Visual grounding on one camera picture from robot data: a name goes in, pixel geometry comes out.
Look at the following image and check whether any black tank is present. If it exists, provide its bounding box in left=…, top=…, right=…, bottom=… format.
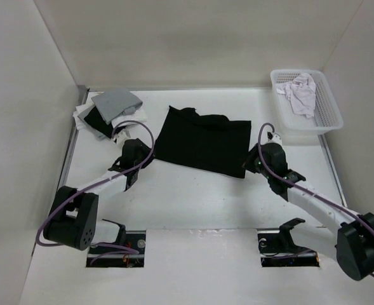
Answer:
left=154, top=106, right=251, bottom=179
left=84, top=106, right=113, bottom=139

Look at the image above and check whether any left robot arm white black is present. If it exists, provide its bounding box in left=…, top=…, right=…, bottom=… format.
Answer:
left=39, top=139, right=153, bottom=254

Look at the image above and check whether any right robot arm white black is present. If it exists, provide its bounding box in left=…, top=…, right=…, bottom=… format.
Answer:
left=243, top=140, right=374, bottom=281

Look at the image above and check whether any folded white tank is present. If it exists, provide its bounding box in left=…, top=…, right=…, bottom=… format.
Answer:
left=111, top=107, right=147, bottom=127
left=72, top=104, right=106, bottom=140

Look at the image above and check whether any folded grey tank top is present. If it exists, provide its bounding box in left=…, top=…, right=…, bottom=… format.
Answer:
left=91, top=88, right=143, bottom=123

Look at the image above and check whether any folded black tank top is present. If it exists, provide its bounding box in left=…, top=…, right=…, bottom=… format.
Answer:
left=84, top=106, right=113, bottom=139

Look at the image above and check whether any bottom folded white tank top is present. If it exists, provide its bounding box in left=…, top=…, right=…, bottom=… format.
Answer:
left=72, top=104, right=106, bottom=140

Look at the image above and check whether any crumpled white tank top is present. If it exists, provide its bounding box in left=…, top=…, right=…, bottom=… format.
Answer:
left=276, top=73, right=316, bottom=118

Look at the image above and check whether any white plastic basket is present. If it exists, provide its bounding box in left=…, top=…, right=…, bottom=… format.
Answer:
left=270, top=69, right=344, bottom=136

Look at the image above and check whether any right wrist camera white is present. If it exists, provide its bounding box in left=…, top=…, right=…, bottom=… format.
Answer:
left=267, top=132, right=283, bottom=146

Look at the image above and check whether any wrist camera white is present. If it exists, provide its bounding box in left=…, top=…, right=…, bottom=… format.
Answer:
left=112, top=128, right=131, bottom=146
left=267, top=132, right=283, bottom=146

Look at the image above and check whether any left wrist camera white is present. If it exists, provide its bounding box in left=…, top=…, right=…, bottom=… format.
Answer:
left=112, top=128, right=131, bottom=146

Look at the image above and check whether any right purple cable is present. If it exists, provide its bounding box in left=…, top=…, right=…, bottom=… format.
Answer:
left=257, top=123, right=374, bottom=280

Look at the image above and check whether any purple cable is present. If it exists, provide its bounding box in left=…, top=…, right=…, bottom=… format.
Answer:
left=36, top=119, right=156, bottom=266
left=257, top=123, right=374, bottom=280

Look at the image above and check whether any metal table edge rail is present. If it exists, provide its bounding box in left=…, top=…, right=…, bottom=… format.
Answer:
left=55, top=85, right=89, bottom=191

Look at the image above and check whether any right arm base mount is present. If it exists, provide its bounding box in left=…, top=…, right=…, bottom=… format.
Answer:
left=257, top=218, right=319, bottom=268

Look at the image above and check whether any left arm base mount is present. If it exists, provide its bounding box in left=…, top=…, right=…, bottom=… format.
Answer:
left=86, top=219, right=147, bottom=268

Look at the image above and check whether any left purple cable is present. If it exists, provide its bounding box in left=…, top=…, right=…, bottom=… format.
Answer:
left=36, top=119, right=156, bottom=266

